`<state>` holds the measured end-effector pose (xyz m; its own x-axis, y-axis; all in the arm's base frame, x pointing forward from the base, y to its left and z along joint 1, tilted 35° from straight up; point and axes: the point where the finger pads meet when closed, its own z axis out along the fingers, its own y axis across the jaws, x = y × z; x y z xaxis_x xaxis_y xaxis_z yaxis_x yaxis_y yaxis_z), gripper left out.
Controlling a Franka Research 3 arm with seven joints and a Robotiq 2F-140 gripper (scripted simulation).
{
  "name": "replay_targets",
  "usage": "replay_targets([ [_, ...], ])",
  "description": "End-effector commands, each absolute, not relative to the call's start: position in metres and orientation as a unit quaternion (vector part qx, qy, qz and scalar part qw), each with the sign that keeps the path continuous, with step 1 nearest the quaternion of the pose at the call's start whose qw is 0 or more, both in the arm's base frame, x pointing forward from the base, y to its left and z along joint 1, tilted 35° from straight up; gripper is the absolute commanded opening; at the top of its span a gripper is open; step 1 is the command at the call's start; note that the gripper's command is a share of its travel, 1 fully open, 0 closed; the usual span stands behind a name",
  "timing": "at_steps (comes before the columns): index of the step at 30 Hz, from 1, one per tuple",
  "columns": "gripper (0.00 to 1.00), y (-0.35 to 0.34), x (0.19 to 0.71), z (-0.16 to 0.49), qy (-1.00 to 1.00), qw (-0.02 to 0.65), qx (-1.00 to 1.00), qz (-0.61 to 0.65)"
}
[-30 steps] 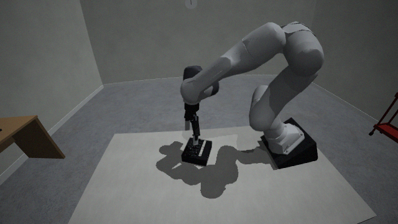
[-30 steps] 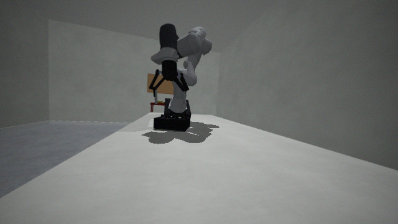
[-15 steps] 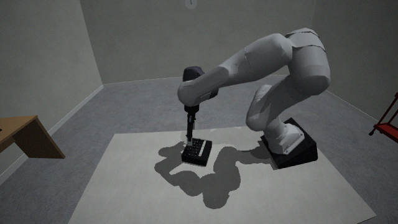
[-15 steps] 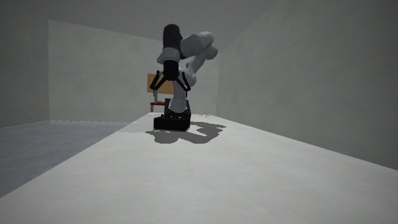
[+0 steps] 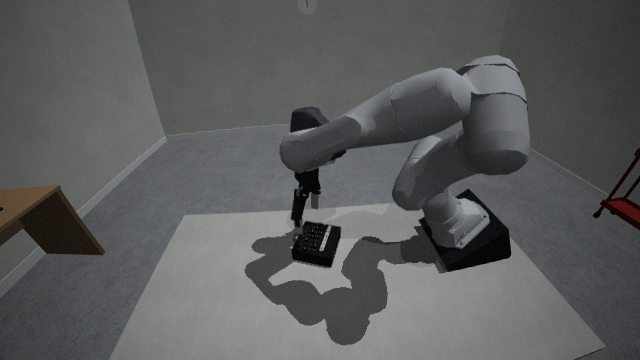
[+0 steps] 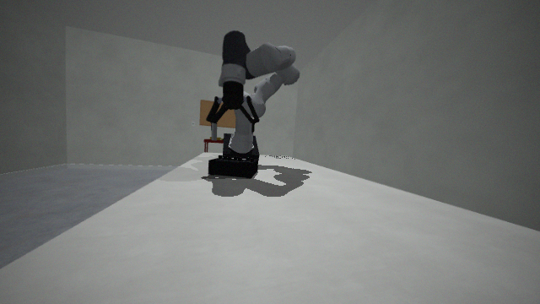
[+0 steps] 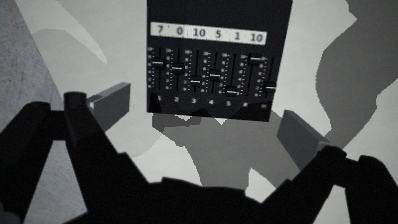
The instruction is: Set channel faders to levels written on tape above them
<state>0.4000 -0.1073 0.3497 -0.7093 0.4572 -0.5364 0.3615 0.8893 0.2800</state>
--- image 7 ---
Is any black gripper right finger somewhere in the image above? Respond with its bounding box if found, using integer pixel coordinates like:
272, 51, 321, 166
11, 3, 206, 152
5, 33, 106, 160
236, 110, 398, 224

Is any black lighting desk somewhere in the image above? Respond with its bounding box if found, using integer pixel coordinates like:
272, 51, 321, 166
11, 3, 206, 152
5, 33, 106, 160
147, 0, 293, 122

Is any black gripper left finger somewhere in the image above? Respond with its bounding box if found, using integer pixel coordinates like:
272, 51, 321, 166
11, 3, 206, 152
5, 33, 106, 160
0, 82, 179, 224

